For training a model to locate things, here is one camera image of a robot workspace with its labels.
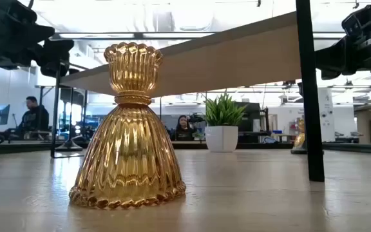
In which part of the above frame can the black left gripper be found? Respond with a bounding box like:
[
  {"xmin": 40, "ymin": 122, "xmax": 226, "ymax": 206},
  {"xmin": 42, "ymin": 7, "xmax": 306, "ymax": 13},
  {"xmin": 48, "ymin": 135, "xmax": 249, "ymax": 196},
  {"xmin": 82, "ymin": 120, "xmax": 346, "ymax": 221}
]
[{"xmin": 0, "ymin": 28, "xmax": 75, "ymax": 79}]

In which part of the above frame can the amber ribbed glass candle holder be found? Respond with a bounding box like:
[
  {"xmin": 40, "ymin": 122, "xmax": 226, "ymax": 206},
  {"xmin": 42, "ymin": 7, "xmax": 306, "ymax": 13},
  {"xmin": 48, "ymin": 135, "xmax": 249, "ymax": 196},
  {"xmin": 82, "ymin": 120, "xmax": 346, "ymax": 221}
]
[
  {"xmin": 68, "ymin": 41, "xmax": 187, "ymax": 210},
  {"xmin": 290, "ymin": 117, "xmax": 309, "ymax": 155}
]

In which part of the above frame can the tall black candlestick holder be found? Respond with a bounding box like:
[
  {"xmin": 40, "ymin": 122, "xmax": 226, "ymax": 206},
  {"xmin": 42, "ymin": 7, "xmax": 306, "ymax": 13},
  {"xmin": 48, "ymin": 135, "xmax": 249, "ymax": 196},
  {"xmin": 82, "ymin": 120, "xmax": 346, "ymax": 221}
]
[{"xmin": 55, "ymin": 67, "xmax": 84, "ymax": 153}]

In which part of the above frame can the white column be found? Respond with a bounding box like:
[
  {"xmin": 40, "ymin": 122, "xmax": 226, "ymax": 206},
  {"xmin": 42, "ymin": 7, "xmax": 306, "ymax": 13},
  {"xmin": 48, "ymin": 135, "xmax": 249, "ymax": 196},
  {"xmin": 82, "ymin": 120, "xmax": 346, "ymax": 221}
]
[{"xmin": 317, "ymin": 88, "xmax": 336, "ymax": 143}]

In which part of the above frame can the person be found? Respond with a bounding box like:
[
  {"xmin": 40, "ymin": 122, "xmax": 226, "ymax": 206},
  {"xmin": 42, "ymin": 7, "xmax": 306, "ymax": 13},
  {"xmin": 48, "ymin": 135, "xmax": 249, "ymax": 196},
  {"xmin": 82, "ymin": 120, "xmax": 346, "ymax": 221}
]
[
  {"xmin": 171, "ymin": 114, "xmax": 200, "ymax": 142},
  {"xmin": 14, "ymin": 95, "xmax": 50, "ymax": 140}
]

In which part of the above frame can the computer monitor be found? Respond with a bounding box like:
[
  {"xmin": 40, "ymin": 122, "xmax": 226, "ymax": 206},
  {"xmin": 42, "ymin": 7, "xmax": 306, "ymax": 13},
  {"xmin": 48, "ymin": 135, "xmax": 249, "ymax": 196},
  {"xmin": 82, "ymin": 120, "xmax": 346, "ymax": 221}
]
[{"xmin": 0, "ymin": 103, "xmax": 12, "ymax": 127}]

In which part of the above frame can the black machine cabinet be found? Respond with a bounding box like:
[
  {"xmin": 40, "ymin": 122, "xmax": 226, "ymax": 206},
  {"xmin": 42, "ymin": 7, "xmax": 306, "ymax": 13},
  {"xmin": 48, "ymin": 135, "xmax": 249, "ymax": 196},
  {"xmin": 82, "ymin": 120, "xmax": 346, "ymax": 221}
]
[{"xmin": 235, "ymin": 102, "xmax": 271, "ymax": 144}]

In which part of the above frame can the wooden shelf with black legs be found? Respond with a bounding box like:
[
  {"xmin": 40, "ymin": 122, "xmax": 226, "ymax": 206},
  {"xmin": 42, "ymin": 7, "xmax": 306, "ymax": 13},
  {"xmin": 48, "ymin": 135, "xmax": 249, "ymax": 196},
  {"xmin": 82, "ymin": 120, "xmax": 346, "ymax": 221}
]
[{"xmin": 50, "ymin": 0, "xmax": 325, "ymax": 183}]

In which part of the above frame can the green plant in white pot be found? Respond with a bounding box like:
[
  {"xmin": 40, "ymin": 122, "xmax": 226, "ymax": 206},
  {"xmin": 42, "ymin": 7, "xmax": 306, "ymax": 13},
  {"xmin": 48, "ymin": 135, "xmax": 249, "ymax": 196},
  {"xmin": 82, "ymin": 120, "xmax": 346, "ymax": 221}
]
[{"xmin": 204, "ymin": 91, "xmax": 248, "ymax": 153}]

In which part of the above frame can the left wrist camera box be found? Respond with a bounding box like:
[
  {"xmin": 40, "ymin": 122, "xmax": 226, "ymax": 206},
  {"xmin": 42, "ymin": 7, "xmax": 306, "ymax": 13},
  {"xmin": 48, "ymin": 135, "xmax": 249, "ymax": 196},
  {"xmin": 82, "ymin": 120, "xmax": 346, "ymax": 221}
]
[{"xmin": 14, "ymin": 2, "xmax": 56, "ymax": 46}]

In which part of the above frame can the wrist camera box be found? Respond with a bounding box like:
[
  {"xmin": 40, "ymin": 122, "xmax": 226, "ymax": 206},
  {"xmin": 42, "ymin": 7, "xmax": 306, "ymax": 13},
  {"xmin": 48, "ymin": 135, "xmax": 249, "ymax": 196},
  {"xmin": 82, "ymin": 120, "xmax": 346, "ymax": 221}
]
[
  {"xmin": 14, "ymin": 2, "xmax": 56, "ymax": 46},
  {"xmin": 341, "ymin": 3, "xmax": 371, "ymax": 37}
]

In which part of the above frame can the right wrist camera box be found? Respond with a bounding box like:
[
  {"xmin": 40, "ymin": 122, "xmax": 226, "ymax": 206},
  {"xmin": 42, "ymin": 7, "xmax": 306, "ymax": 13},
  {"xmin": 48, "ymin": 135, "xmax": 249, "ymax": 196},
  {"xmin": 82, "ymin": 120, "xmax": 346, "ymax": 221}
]
[{"xmin": 341, "ymin": 3, "xmax": 371, "ymax": 37}]

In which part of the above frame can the black aluminium table frame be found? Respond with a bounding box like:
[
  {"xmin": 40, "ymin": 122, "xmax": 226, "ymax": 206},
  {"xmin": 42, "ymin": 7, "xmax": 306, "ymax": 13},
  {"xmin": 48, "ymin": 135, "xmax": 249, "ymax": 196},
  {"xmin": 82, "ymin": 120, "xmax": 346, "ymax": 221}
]
[{"xmin": 0, "ymin": 140, "xmax": 371, "ymax": 157}]

